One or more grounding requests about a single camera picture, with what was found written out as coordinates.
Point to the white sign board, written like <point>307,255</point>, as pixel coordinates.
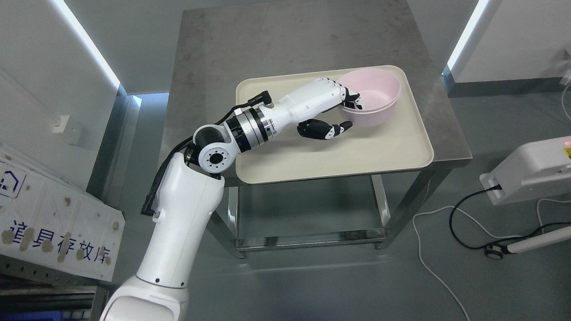
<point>46,221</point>

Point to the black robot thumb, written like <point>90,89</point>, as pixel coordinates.
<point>315,129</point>

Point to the white handle with wheel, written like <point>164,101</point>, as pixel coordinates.
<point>497,252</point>

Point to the pink bowl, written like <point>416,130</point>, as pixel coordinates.
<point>379,91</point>
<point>367,118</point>

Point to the white wall socket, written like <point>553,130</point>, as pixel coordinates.
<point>69,130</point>

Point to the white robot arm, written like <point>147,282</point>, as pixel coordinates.
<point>188,187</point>

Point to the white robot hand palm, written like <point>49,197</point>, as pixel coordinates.
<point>306,102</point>

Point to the stainless steel table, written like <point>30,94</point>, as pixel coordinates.
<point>220,46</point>

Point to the black white robot index finger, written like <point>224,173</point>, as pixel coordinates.
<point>352,100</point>

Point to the white device box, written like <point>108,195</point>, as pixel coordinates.
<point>534,170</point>

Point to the cream plastic tray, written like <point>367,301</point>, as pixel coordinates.
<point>400,144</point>

